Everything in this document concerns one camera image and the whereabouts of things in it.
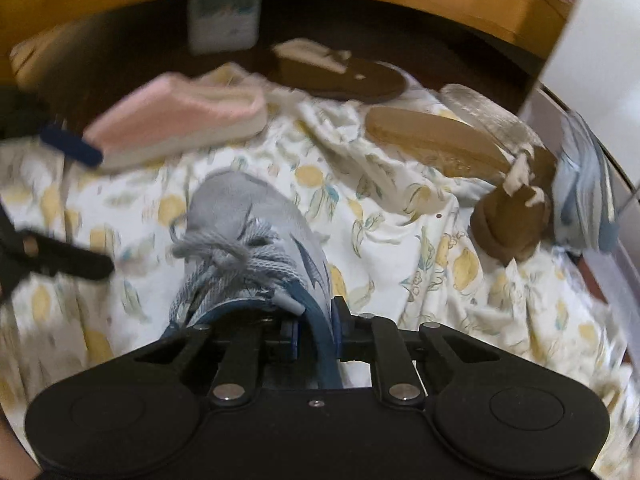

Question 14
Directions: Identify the clear plastic shoe rack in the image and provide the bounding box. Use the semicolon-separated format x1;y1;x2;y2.
575;150;640;311

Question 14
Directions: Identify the light blue sneaker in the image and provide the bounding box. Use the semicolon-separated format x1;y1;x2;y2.
167;170;346;391
550;110;618;253

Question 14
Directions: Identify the translucent amber jelly slipper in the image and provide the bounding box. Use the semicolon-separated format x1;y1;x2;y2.
365;105;511;181

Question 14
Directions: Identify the white plastic box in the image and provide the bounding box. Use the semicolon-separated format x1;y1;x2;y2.
187;0;263;56

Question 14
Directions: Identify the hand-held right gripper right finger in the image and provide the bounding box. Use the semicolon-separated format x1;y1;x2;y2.
332;296;501;406

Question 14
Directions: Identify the brown fleece-lined shoe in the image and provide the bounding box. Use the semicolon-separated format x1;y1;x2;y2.
265;37;408;103
472;147;558;266

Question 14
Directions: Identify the lemon print cloth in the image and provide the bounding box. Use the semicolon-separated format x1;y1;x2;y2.
0;62;636;441

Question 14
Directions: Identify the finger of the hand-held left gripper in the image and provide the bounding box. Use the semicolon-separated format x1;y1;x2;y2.
0;207;115;306
0;85;103;167

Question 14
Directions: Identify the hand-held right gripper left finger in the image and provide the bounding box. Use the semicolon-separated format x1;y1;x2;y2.
132;317;301;406

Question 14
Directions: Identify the white wardrobe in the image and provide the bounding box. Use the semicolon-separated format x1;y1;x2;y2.
517;0;640;241

